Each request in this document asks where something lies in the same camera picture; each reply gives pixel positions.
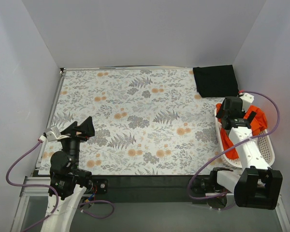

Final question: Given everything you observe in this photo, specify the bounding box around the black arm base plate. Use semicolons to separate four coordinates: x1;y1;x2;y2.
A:
32;170;239;208

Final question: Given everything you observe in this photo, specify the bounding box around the aluminium frame rail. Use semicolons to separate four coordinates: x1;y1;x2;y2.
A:
10;68;67;232

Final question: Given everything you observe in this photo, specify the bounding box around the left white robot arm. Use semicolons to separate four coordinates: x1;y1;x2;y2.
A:
41;116;95;232

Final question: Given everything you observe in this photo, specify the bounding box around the white perforated laundry basket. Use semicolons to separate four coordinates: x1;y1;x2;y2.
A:
215;118;275;169

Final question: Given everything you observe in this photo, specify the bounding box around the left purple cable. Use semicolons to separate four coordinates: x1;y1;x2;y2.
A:
5;140;115;232

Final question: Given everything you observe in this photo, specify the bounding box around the folded black t shirt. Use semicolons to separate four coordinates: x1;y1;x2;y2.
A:
193;65;239;98

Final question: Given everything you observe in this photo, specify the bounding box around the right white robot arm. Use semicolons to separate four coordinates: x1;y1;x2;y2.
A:
209;93;283;210

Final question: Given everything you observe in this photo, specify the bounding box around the floral patterned table mat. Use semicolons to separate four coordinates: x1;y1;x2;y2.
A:
51;69;224;175

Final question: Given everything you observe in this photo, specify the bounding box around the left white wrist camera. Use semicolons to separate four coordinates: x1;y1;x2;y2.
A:
38;126;68;143

